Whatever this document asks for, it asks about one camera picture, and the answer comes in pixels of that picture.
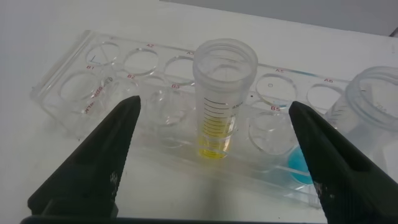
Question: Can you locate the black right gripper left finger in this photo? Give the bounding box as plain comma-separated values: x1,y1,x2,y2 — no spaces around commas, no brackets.
27,95,142,218

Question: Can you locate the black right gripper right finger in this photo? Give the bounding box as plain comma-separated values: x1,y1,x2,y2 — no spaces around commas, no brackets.
288,100,398,224

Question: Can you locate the blue pigment test tube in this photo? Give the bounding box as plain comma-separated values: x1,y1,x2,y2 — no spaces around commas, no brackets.
287,65,398,186

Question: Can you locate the clear acrylic test tube rack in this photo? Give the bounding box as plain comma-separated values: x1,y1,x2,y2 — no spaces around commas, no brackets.
30,29,355,208

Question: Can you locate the yellow pigment test tube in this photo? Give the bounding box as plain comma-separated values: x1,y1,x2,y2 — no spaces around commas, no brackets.
192,38,259,160

